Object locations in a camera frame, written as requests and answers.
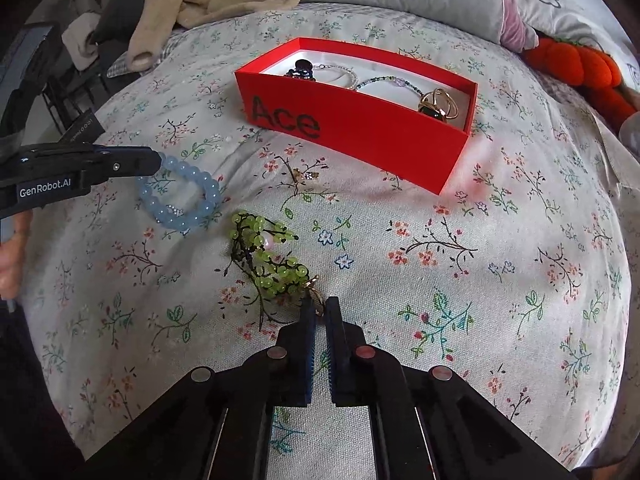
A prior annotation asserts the thin gold ring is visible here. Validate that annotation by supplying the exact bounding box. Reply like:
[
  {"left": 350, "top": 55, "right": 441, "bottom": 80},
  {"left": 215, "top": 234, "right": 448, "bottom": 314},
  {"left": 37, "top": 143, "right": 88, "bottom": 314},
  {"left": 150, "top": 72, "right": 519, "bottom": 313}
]
[{"left": 304, "top": 275, "right": 327, "bottom": 317}]

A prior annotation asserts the floral bed sheet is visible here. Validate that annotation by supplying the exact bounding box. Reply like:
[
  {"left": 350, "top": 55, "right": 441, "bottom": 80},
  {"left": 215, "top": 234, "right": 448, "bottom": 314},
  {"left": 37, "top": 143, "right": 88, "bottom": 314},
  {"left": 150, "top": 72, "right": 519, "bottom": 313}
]
[{"left": 23, "top": 4, "right": 639, "bottom": 467}]

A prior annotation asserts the red open cardboard box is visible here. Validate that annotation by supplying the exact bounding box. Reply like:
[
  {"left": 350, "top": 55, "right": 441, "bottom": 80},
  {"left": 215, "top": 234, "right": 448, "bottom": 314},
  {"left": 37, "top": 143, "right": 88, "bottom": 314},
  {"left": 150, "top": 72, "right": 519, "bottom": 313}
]
[{"left": 235, "top": 38, "right": 478, "bottom": 194}]

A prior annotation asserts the white printed pillow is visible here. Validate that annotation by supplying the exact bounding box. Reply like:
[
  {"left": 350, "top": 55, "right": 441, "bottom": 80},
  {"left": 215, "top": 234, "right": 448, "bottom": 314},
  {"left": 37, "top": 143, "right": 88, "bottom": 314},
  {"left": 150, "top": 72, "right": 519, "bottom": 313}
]
[{"left": 516, "top": 0, "right": 639, "bottom": 90}]

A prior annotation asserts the clear crystal bead bracelet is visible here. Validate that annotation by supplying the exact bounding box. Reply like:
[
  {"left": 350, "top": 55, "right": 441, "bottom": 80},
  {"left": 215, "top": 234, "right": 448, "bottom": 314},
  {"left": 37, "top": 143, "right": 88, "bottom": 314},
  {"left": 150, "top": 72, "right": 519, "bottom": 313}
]
[{"left": 311, "top": 62, "right": 359, "bottom": 90}]

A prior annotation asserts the black flower ring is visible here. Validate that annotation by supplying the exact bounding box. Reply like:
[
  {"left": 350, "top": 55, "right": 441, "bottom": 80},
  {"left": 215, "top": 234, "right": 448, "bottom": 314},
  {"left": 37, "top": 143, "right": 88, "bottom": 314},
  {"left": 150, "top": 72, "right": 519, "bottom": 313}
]
[{"left": 284, "top": 58, "right": 317, "bottom": 83}]

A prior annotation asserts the gold knot ring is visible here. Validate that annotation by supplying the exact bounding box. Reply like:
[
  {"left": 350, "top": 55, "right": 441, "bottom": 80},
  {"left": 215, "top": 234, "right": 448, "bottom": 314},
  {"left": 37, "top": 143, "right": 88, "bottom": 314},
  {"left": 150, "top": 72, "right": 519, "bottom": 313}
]
[{"left": 418, "top": 86, "right": 460, "bottom": 123}]

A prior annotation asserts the orange pumpkin plush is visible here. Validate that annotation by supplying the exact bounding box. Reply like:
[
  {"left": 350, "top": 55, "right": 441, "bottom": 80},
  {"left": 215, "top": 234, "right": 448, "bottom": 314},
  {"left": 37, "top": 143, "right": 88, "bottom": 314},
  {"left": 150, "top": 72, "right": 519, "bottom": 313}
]
[{"left": 522, "top": 37, "right": 639, "bottom": 133}]

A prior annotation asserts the green bead black cord bracelet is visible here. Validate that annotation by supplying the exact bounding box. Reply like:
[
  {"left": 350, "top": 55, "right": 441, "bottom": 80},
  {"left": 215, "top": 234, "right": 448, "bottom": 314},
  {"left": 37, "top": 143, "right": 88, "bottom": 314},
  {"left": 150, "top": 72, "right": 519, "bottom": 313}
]
[{"left": 228, "top": 209, "right": 312, "bottom": 304}]

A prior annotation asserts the light blue bead bracelet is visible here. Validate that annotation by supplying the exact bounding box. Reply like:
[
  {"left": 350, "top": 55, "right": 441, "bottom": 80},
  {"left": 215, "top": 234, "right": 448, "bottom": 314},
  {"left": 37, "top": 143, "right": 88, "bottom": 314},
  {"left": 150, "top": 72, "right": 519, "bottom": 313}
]
[{"left": 136, "top": 153, "right": 222, "bottom": 233}]

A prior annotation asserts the person's left hand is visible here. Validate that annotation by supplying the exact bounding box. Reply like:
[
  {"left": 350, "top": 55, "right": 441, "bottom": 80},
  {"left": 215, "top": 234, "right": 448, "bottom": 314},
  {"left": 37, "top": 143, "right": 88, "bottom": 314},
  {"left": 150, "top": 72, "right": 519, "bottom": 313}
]
[{"left": 0, "top": 211, "right": 32, "bottom": 300}]

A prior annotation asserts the green seed bead bracelet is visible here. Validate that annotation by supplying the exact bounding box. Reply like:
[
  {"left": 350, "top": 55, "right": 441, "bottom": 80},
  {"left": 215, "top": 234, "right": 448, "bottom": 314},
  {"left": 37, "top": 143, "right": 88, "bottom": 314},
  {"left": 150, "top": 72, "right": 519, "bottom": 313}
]
[{"left": 354, "top": 74, "right": 426, "bottom": 99}]

